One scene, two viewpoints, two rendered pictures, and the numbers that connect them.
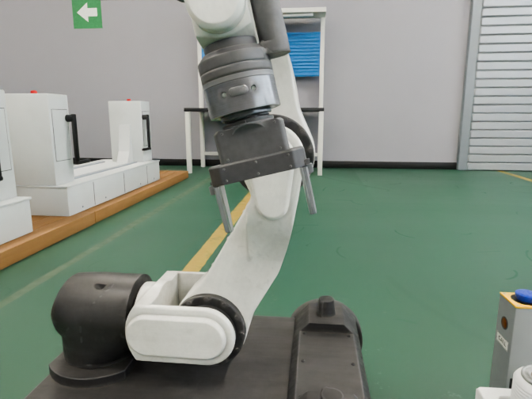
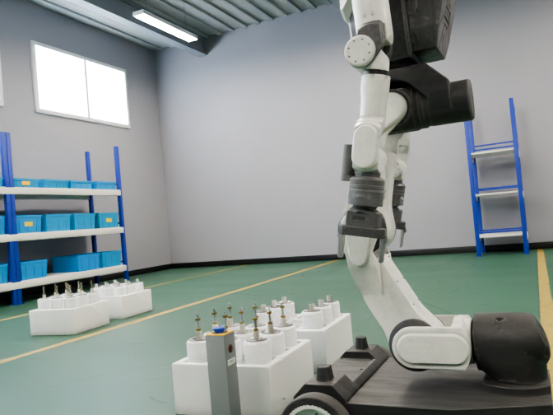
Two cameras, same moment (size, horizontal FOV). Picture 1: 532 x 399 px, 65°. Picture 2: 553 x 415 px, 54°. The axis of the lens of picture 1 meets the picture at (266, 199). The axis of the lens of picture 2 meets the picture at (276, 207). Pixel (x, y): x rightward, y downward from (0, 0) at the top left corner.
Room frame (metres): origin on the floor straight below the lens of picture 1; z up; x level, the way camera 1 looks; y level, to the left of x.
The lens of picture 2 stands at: (2.37, 0.25, 0.65)
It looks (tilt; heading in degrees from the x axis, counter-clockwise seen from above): 2 degrees up; 199
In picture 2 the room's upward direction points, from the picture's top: 5 degrees counter-clockwise
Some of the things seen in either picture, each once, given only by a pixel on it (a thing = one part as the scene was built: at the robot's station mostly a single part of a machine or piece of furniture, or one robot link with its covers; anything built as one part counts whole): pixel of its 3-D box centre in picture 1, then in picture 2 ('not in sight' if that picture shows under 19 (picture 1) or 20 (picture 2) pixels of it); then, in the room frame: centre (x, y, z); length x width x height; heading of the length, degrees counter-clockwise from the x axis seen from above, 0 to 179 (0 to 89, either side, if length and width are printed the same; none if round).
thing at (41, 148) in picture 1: (87, 145); not in sight; (3.21, 1.37, 0.45); 1.51 x 0.57 x 0.74; 173
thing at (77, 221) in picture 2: not in sight; (71, 222); (-3.51, -4.65, 0.90); 0.50 x 0.38 x 0.21; 84
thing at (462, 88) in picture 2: not in sight; (419, 97); (0.79, 0.17, 0.97); 0.28 x 0.13 x 0.18; 83
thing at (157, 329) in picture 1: (193, 313); (435, 340); (0.79, 0.15, 0.28); 0.21 x 0.20 x 0.13; 83
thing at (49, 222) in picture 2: not in sight; (44, 224); (-3.09, -4.70, 0.90); 0.50 x 0.38 x 0.21; 83
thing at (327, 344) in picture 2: not in sight; (300, 340); (-0.06, -0.52, 0.09); 0.39 x 0.39 x 0.18; 85
